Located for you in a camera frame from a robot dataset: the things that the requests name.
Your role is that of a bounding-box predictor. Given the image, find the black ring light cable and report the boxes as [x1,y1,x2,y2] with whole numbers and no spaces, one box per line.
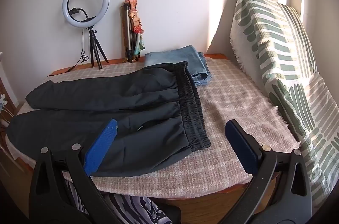
[48,27,89,77]

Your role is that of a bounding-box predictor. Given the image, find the wooden table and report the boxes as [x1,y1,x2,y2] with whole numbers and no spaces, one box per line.
[5,53,282,224]

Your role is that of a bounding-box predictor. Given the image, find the beige checked blanket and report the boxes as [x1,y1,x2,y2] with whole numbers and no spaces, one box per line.
[7,57,301,199]

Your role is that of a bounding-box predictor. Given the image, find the folded silver tripod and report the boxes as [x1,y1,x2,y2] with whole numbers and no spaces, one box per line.
[121,3,141,63]
[126,0,146,60]

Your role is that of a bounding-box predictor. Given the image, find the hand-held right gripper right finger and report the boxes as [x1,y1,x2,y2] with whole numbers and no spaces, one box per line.
[225,119,312,224]

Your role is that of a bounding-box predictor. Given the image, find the ring light on black tripod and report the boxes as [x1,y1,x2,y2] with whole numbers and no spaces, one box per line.
[62,0,110,70]

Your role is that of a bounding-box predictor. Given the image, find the zebra print clothing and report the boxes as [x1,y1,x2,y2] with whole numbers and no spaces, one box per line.
[62,171,174,224]

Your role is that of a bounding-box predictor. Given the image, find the black pants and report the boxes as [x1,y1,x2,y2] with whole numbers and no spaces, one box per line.
[7,60,212,177]

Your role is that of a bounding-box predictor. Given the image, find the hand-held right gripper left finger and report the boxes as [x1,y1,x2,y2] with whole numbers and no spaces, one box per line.
[29,119,128,224]

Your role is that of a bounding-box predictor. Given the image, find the folded blue jeans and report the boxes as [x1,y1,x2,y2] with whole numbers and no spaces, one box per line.
[144,45,213,87]

